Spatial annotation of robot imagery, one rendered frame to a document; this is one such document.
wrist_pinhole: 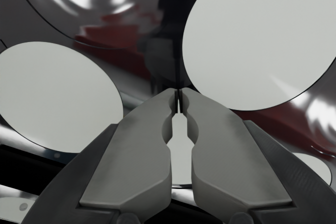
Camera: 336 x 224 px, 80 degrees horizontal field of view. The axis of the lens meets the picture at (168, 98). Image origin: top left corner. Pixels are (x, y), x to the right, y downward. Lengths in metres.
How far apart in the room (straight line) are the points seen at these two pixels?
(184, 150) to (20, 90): 0.14
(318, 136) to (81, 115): 0.19
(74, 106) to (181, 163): 0.10
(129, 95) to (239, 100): 0.08
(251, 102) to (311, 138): 0.07
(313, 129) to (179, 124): 0.11
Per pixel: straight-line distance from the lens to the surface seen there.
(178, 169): 0.20
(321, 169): 0.24
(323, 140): 0.22
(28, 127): 0.21
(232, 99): 0.16
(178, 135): 0.17
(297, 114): 0.18
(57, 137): 0.20
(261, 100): 0.17
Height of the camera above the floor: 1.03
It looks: 59 degrees down
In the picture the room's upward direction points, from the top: 177 degrees counter-clockwise
